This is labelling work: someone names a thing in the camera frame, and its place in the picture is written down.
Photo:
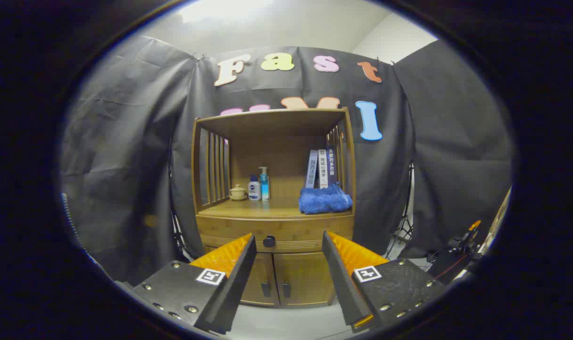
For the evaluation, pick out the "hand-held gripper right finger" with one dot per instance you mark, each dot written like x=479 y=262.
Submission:
x=338 y=278

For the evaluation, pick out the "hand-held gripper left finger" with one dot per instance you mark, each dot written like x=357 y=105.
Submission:
x=241 y=278

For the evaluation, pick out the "black drawer knob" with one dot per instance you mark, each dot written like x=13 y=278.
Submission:
x=269 y=241

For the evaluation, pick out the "wooden cabinet door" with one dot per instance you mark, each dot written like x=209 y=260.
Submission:
x=307 y=278
x=263 y=271

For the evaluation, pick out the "wooden countertop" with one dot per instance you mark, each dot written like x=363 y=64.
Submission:
x=277 y=208

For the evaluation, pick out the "wooden cabinet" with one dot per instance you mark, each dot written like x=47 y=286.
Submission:
x=267 y=123

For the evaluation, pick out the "blue towel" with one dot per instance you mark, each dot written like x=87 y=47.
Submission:
x=324 y=200

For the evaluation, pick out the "cream lidded teacup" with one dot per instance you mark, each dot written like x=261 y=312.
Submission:
x=238 y=192

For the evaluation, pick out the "white bottle blue cap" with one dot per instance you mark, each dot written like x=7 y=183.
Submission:
x=254 y=191

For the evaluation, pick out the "blue pump bottle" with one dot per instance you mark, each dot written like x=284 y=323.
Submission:
x=265 y=187

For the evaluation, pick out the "white spine book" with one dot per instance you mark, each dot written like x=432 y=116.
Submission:
x=323 y=169

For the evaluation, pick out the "grey blue book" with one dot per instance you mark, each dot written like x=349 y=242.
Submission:
x=312 y=169

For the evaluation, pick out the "dark blue book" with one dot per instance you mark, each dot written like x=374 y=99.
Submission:
x=332 y=165

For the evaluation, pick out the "black orange device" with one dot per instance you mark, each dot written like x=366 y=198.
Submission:
x=461 y=250

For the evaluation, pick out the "black backdrop cloth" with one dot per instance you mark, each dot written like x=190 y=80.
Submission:
x=126 y=141

